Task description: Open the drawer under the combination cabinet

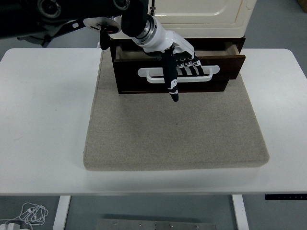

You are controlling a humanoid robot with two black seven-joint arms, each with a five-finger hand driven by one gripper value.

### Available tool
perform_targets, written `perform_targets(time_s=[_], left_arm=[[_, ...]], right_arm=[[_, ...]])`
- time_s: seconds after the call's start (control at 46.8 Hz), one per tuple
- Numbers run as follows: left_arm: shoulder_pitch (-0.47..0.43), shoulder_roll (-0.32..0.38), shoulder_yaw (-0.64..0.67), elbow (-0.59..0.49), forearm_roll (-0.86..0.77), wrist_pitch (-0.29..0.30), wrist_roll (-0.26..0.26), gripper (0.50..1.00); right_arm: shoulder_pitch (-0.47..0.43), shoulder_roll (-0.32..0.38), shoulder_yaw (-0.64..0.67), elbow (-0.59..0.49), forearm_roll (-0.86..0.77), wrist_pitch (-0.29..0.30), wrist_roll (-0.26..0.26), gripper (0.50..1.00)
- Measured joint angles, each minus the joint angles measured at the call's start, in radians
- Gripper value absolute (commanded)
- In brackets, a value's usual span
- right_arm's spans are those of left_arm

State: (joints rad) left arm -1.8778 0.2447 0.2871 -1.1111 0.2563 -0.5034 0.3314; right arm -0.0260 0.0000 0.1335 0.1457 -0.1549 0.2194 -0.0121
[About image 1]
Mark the white power adapter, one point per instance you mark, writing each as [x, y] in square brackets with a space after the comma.
[10, 226]

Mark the grey metal plate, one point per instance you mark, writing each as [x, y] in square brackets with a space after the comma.
[156, 225]

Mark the white table leg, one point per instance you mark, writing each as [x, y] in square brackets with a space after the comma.
[61, 213]
[240, 213]

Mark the dark wooden drawer housing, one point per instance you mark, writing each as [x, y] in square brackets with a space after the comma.
[144, 88]

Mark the dark wooden drawer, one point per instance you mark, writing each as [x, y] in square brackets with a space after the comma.
[227, 67]

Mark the grey fabric mat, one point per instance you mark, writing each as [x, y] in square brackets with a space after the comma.
[175, 131]

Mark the white table bracket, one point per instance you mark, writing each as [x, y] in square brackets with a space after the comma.
[98, 45]

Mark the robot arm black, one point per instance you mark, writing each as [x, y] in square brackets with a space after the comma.
[72, 9]

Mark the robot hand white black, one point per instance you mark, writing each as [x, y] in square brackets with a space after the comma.
[165, 40]

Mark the cardboard box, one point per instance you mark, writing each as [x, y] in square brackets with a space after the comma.
[303, 4]

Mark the cream plastic cabinet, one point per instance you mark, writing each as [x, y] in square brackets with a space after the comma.
[204, 26]

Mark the black table control panel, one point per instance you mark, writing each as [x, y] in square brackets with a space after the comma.
[285, 197]

